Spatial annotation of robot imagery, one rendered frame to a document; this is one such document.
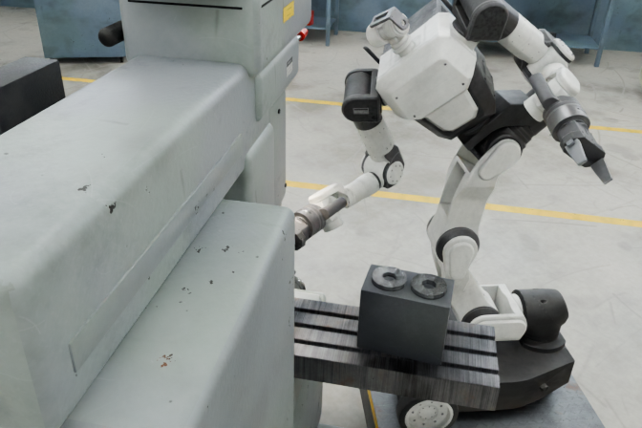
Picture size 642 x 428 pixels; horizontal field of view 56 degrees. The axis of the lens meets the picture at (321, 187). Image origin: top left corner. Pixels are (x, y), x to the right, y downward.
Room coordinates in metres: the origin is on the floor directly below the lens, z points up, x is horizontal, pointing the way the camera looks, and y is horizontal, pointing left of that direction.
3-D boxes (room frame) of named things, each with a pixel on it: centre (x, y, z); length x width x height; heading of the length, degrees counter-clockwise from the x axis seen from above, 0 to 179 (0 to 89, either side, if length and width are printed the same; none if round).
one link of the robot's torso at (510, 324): (1.70, -0.62, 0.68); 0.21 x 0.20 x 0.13; 97
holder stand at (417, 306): (1.22, -0.23, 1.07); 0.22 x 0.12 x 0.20; 74
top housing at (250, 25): (1.28, 0.20, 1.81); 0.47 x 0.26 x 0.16; 170
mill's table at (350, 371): (1.29, 0.14, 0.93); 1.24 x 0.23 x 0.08; 80
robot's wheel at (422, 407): (1.41, -0.37, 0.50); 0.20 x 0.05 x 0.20; 97
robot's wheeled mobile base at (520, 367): (1.70, -0.58, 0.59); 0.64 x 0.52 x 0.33; 97
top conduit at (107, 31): (1.29, 0.35, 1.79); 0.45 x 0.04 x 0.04; 170
